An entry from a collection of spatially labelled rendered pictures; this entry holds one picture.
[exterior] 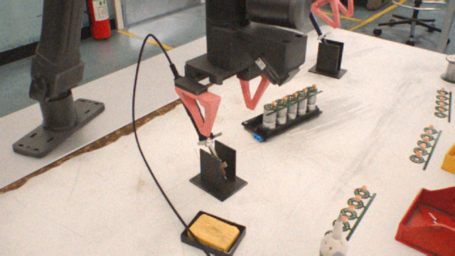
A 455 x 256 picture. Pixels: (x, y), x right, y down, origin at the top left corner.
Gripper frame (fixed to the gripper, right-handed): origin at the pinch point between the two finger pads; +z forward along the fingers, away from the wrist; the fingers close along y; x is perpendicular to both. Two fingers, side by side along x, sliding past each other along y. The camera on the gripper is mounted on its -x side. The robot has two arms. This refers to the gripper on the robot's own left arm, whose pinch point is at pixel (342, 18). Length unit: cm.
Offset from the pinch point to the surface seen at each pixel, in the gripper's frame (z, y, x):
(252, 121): 7.4, -32.8, 11.6
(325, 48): 4.6, -1.8, 6.3
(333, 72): 10.6, -1.9, 7.2
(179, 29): -33, 176, 204
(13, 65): -63, 57, 248
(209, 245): 13, -64, 3
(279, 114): 8.0, -32.3, 5.4
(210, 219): 12, -60, 5
